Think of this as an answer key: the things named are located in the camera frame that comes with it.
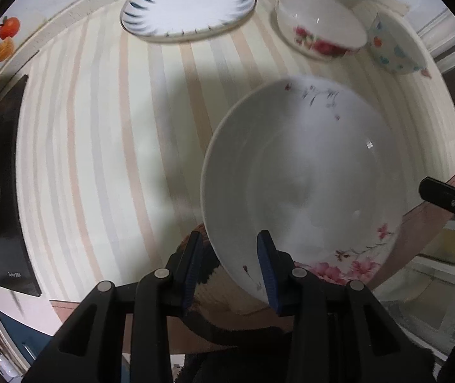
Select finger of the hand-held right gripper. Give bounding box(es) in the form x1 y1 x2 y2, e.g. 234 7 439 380
419 176 455 242

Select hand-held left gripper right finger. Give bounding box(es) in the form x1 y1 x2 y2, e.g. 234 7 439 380
256 229 437 383

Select white bowl red flower print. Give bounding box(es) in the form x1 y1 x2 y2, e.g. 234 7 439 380
275 0 368 62

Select orange fruit wall sticker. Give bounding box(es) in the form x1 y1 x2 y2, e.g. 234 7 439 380
0 16 20 41

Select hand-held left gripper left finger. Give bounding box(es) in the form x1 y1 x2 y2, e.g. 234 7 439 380
22 231 213 383

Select large white pink-floral plate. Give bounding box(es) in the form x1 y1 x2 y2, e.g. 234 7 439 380
200 75 413 307

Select striped tablecloth pink border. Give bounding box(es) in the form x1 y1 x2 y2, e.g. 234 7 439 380
14 0 455 357

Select white bowl coloured dots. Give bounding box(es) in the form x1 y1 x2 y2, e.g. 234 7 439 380
367 11 429 76

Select white plate blue leaf pattern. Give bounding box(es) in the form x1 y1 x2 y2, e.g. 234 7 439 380
120 0 258 43

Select half orange wall sticker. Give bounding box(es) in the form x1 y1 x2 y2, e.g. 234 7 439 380
0 37 15 63

